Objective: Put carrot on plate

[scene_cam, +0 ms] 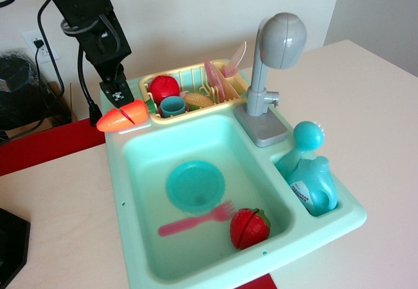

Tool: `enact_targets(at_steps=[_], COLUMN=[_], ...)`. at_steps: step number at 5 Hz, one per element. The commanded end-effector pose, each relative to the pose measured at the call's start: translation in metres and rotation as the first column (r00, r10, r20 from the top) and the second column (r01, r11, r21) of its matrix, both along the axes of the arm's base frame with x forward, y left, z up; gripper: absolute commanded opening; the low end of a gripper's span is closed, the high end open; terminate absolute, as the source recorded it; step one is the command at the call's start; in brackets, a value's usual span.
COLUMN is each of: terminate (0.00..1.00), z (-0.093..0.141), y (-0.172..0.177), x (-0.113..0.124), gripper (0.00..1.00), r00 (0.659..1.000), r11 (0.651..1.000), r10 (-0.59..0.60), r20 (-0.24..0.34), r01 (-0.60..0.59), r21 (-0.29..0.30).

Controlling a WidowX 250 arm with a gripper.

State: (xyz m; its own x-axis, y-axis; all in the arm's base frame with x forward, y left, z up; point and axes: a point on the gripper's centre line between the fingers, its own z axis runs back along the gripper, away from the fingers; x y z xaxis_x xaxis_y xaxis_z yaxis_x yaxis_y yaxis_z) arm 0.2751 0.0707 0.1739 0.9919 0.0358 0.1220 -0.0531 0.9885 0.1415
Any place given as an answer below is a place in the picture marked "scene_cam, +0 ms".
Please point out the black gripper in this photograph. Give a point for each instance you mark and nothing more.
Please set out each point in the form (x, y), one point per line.
(106, 46)

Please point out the orange toy carrot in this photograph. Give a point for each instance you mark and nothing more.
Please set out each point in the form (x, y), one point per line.
(127, 116)

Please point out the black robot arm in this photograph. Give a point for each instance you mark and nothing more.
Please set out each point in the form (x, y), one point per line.
(72, 10)

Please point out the pink toy plate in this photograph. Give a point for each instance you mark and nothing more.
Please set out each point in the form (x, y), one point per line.
(214, 79)

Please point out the teal toy plate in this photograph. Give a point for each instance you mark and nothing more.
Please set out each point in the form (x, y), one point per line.
(195, 186)

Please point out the red toy tomato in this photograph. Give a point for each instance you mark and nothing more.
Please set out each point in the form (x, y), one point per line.
(163, 86)

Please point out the yellow dish rack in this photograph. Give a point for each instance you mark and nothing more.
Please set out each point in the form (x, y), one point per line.
(193, 79)

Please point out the teal toy cup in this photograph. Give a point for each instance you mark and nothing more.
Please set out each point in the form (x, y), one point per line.
(172, 106)

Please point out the yellow toy corn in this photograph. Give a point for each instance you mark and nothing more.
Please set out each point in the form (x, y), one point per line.
(198, 100)

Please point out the black bag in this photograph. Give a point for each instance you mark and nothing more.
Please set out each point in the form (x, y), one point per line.
(25, 98)

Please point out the red board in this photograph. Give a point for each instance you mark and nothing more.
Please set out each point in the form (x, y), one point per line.
(48, 145)

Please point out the mint green toy sink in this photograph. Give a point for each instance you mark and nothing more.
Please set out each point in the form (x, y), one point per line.
(142, 157)

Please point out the pink toy fork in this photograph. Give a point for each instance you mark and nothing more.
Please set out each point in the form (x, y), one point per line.
(220, 213)

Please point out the black base corner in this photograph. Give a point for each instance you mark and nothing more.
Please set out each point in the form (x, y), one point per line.
(15, 234)

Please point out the red toy strawberry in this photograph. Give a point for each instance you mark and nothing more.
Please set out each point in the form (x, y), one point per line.
(249, 227)

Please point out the teal dish brush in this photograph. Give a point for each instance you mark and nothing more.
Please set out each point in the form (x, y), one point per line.
(308, 136)

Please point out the teal cleanser bottle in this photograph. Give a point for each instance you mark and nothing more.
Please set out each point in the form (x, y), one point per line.
(313, 185)

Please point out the white wall outlet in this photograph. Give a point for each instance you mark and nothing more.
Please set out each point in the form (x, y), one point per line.
(37, 45)

